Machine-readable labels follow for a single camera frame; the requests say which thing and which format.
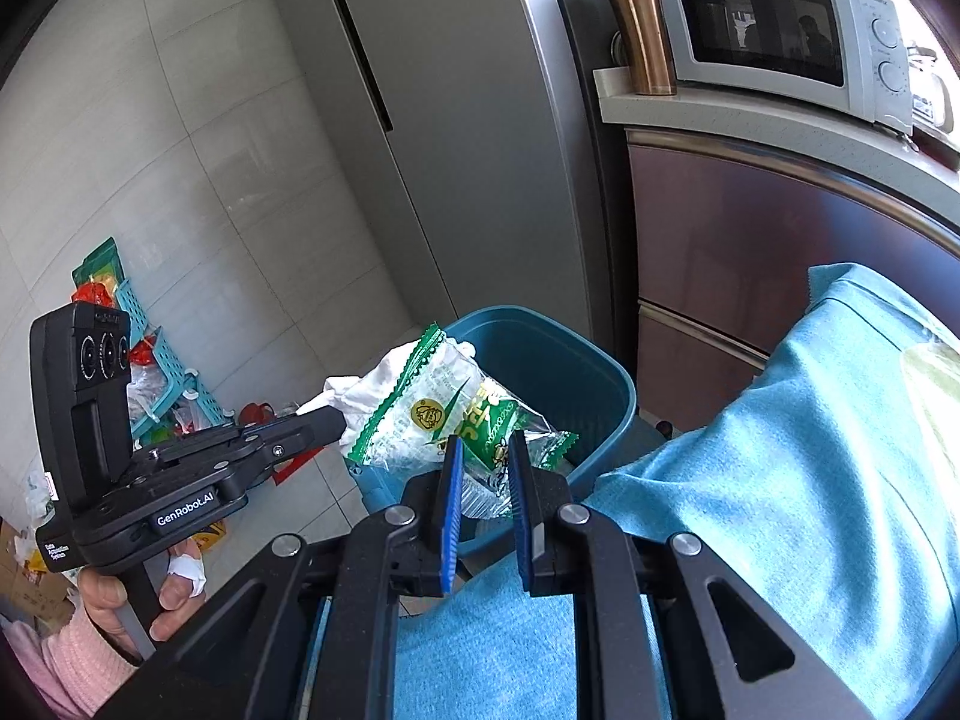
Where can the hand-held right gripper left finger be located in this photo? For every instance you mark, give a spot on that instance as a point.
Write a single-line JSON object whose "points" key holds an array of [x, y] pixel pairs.
{"points": [[450, 499]]}

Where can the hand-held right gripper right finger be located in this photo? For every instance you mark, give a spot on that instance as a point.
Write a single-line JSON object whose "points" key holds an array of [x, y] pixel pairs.
{"points": [[519, 499]]}

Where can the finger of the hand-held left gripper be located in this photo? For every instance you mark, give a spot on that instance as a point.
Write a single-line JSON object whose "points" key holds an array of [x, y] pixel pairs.
{"points": [[300, 431]]}

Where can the white tissue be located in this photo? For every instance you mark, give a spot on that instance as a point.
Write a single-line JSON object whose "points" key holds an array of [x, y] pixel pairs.
{"points": [[360, 397]]}

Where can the green snack packet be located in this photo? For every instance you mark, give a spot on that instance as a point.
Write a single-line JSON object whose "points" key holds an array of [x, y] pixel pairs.
{"points": [[439, 409]]}

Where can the blue plastic trash bin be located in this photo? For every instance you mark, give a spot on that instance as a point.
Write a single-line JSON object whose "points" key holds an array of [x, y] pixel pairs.
{"points": [[555, 367]]}

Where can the person's left hand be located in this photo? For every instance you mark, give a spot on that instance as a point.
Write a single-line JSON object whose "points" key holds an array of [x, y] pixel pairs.
{"points": [[101, 596]]}

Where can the red paper sheet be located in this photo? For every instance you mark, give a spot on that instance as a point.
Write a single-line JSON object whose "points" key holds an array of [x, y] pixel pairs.
{"points": [[296, 465]]}

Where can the clear plastic bag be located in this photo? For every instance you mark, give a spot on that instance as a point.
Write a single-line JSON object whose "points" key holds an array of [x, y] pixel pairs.
{"points": [[150, 405]]}

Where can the red wrapper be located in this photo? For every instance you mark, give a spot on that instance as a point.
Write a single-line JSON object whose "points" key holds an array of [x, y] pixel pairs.
{"points": [[142, 360]]}

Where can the teal plastic rack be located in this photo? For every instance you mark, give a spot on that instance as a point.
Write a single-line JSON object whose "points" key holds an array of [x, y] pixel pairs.
{"points": [[169, 367]]}

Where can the yellow packet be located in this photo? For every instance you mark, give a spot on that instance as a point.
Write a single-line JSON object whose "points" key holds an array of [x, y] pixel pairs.
{"points": [[208, 536]]}

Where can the cardboard box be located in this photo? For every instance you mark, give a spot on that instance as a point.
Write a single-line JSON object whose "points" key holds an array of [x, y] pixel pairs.
{"points": [[30, 585]]}

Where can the green snack bag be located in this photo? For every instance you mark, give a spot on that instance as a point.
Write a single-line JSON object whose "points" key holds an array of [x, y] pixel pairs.
{"points": [[101, 262]]}

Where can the person's light blue shirt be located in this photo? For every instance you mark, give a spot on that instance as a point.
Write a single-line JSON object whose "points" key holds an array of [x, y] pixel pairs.
{"points": [[750, 465]]}

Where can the kitchen counter cabinet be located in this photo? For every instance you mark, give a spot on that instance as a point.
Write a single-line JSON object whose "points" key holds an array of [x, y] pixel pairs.
{"points": [[750, 225]]}

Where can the grey refrigerator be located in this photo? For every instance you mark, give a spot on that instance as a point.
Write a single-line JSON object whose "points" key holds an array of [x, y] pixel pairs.
{"points": [[465, 90]]}

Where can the dark red tray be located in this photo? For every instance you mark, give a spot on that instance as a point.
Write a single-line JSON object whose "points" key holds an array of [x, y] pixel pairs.
{"points": [[937, 142]]}

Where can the white microwave oven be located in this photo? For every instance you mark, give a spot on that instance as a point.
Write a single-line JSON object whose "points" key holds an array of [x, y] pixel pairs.
{"points": [[862, 30]]}

